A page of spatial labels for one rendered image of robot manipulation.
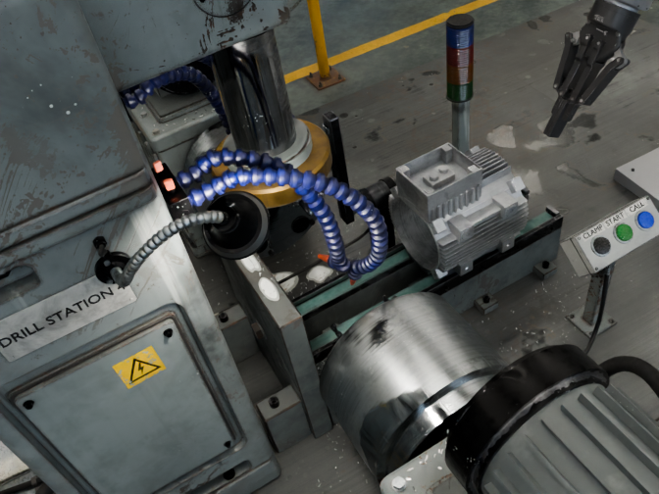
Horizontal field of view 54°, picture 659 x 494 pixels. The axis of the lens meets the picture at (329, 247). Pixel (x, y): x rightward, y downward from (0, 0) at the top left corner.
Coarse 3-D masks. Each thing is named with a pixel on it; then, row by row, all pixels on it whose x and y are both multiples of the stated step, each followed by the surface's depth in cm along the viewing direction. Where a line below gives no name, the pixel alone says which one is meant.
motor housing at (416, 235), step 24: (504, 168) 121; (408, 216) 130; (480, 216) 117; (528, 216) 122; (408, 240) 131; (432, 240) 131; (456, 240) 117; (480, 240) 119; (432, 264) 126; (456, 264) 120
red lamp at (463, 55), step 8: (448, 48) 141; (464, 48) 139; (472, 48) 140; (448, 56) 142; (456, 56) 140; (464, 56) 140; (472, 56) 142; (448, 64) 143; (456, 64) 142; (464, 64) 142
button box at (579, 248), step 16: (624, 208) 111; (640, 208) 111; (592, 224) 111; (608, 224) 109; (656, 224) 111; (576, 240) 108; (592, 240) 108; (640, 240) 110; (576, 256) 109; (592, 256) 107; (608, 256) 108; (592, 272) 107
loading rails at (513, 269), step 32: (544, 224) 132; (512, 256) 132; (544, 256) 139; (320, 288) 128; (352, 288) 129; (384, 288) 134; (416, 288) 126; (448, 288) 126; (480, 288) 133; (320, 320) 129; (352, 320) 123; (320, 352) 118
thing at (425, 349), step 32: (384, 320) 91; (416, 320) 91; (448, 320) 92; (352, 352) 91; (384, 352) 88; (416, 352) 87; (448, 352) 86; (480, 352) 88; (320, 384) 97; (352, 384) 90; (384, 384) 86; (416, 384) 84; (448, 384) 83; (480, 384) 84; (352, 416) 90; (384, 416) 84; (416, 416) 83; (448, 416) 81; (384, 448) 84; (416, 448) 82
